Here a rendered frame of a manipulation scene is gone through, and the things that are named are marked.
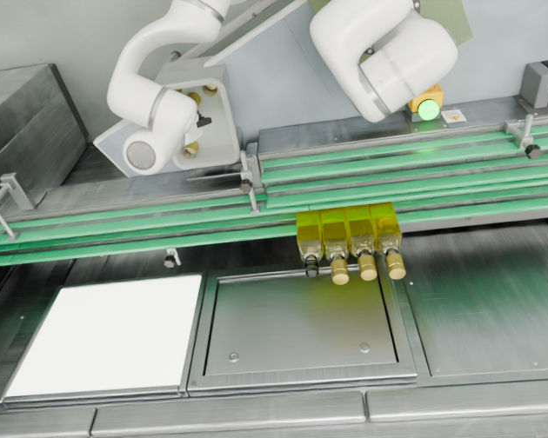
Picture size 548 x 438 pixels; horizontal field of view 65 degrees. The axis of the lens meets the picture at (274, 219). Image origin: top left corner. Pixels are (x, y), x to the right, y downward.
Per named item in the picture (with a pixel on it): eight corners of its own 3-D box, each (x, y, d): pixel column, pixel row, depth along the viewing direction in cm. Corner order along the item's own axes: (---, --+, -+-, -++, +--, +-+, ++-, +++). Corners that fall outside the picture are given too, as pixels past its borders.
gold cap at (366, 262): (357, 266, 93) (360, 282, 90) (357, 255, 91) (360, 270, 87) (374, 265, 93) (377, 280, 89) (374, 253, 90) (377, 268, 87)
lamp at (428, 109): (417, 117, 102) (419, 123, 100) (417, 100, 99) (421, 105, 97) (436, 115, 102) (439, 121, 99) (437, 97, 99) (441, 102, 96)
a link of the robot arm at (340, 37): (369, -77, 61) (281, 3, 67) (461, 64, 61) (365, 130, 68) (375, -54, 69) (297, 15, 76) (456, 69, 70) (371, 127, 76)
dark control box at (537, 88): (517, 94, 106) (533, 109, 99) (524, 62, 101) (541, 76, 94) (553, 89, 105) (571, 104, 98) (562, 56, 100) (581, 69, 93)
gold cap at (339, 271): (330, 270, 94) (332, 286, 91) (330, 259, 92) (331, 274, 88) (347, 268, 94) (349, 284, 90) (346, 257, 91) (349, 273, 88)
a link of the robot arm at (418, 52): (441, 38, 76) (476, 70, 64) (377, 85, 81) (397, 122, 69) (415, -8, 71) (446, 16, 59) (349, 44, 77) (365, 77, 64)
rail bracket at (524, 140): (498, 129, 98) (524, 161, 88) (504, 100, 93) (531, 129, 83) (517, 128, 98) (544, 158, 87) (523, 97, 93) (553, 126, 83)
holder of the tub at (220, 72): (189, 169, 121) (183, 184, 115) (157, 74, 104) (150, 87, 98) (248, 161, 119) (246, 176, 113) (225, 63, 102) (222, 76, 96)
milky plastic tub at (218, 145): (182, 154, 118) (176, 171, 111) (156, 74, 104) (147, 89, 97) (244, 145, 116) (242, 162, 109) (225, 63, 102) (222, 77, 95)
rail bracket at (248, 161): (251, 195, 110) (248, 226, 100) (237, 136, 99) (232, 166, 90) (263, 193, 110) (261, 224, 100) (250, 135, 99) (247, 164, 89)
